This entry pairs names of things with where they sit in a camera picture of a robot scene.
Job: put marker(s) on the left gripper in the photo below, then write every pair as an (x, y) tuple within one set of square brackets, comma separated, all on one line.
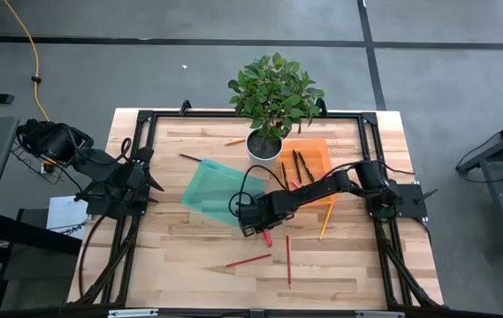
[(134, 183)]

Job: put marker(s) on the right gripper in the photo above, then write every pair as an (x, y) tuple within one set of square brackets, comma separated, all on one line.
[(269, 212)]

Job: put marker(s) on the brown dark pencil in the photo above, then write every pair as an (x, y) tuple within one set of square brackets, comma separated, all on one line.
[(284, 174)]

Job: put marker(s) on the dark blue pencil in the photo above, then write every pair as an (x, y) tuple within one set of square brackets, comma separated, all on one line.
[(190, 157)]

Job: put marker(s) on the red pencil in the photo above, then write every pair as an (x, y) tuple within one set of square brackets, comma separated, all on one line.
[(248, 260), (288, 262)]

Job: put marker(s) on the black pen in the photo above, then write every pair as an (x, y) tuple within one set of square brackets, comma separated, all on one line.
[(296, 165), (306, 167)]

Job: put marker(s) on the yellow pencil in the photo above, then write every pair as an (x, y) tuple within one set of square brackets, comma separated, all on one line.
[(325, 223)]

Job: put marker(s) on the orange pencil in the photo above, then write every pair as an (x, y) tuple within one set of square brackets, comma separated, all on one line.
[(234, 142)]

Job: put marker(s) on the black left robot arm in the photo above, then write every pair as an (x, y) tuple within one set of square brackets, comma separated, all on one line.
[(52, 141)]

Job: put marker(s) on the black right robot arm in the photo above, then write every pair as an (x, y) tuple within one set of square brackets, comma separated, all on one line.
[(322, 187)]

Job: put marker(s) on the green translucent plastic bin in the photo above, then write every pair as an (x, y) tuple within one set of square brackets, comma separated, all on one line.
[(211, 190)]

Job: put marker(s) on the orange translucent plastic bin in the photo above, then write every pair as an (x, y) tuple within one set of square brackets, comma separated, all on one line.
[(319, 152)]

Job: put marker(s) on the white paper sheet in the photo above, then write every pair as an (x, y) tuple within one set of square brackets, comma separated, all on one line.
[(63, 216)]

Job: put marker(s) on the potted green plant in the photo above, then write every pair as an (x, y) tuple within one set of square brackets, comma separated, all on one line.
[(273, 93)]

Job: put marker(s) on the silver aluminium extrusion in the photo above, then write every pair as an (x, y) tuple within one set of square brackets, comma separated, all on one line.
[(131, 313), (379, 314)]

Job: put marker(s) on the dark side desk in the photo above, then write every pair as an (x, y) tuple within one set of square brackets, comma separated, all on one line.
[(30, 232)]

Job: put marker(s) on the dark metal table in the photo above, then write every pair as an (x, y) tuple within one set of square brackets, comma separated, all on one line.
[(498, 194)]

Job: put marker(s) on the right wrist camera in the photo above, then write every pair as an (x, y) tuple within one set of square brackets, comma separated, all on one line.
[(251, 230)]

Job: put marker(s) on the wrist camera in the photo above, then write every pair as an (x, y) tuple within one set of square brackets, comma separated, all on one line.
[(145, 155), (251, 230)]

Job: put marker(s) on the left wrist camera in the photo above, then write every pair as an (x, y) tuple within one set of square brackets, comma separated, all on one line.
[(145, 155)]

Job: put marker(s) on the black frame clamp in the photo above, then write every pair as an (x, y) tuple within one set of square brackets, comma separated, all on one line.
[(321, 106), (185, 107)]

